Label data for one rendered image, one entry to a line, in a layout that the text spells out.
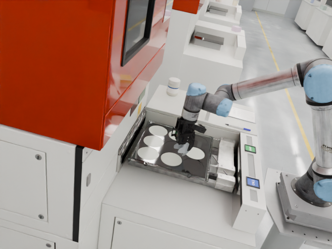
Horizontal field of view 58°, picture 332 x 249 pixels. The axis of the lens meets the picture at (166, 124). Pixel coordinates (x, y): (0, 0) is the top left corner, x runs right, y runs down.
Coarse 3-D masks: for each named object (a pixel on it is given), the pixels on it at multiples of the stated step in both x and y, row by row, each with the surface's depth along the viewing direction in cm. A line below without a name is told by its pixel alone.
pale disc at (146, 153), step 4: (140, 148) 143; (144, 148) 144; (148, 148) 144; (152, 148) 145; (140, 152) 140; (144, 152) 141; (148, 152) 142; (152, 152) 142; (156, 152) 143; (140, 156) 138; (144, 156) 138; (148, 156) 139; (152, 156) 140; (156, 156) 140
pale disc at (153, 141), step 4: (148, 136) 153; (152, 136) 154; (156, 136) 154; (144, 140) 149; (148, 140) 150; (152, 140) 151; (156, 140) 151; (160, 140) 152; (148, 144) 147; (152, 144) 148; (156, 144) 148; (160, 144) 149
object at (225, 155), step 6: (222, 150) 158; (228, 150) 159; (222, 156) 153; (228, 156) 154; (222, 162) 149; (228, 162) 150; (216, 168) 146; (228, 174) 141; (216, 186) 135; (222, 186) 134; (228, 186) 134
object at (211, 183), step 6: (132, 162) 143; (144, 168) 143; (150, 168) 142; (156, 168) 142; (168, 174) 142; (174, 174) 141; (180, 174) 140; (186, 180) 141; (192, 180) 141; (198, 180) 140; (210, 180) 140; (210, 186) 140
